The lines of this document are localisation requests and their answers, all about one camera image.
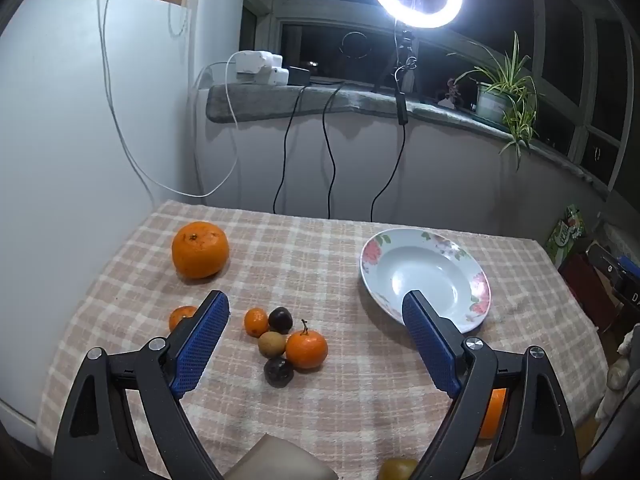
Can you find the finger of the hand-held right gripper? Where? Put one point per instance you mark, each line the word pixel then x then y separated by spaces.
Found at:
pixel 629 264

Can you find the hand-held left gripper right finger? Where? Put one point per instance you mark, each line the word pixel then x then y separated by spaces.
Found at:
pixel 430 350

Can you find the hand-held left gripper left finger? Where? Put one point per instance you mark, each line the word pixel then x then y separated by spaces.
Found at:
pixel 200 350

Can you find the small mandarin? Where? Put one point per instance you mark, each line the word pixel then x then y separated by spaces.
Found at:
pixel 180 316
pixel 256 322

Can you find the brown kiwi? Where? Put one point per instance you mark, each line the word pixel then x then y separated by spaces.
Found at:
pixel 271 344

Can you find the floral white plate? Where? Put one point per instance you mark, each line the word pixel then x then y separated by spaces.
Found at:
pixel 425 270

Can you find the large smooth orange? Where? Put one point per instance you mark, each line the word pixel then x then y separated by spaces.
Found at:
pixel 492 412

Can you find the medium mandarin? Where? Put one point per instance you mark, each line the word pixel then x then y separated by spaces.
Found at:
pixel 306 351

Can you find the greenish round fruit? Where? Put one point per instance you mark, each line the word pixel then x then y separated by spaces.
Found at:
pixel 397 469

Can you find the dark red box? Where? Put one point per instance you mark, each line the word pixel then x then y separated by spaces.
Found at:
pixel 587 290

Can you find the beige plush toy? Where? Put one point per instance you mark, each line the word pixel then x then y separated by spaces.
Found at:
pixel 625 360

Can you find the green printed box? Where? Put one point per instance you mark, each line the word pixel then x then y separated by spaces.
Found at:
pixel 566 235

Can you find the dark plum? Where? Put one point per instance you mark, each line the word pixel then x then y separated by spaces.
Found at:
pixel 280 319
pixel 278 372

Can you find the large bumpy mandarin orange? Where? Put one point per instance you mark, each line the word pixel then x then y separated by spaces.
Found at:
pixel 200 250

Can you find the beige plaid tablecloth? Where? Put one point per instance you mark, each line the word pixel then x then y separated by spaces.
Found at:
pixel 310 260

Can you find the potted spider plant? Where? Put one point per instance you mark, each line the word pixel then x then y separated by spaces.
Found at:
pixel 492 102

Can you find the small purple plant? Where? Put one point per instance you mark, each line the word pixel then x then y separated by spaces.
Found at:
pixel 452 92

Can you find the grey windowsill mat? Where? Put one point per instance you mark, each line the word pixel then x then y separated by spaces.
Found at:
pixel 260 102

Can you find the white refrigerator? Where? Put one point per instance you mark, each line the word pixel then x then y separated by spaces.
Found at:
pixel 60 110

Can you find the white power adapter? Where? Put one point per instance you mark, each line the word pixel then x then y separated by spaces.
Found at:
pixel 252 61
pixel 265 77

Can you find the black power adapter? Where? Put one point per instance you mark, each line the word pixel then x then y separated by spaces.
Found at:
pixel 300 76

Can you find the black light stand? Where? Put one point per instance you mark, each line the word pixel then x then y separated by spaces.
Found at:
pixel 406 40

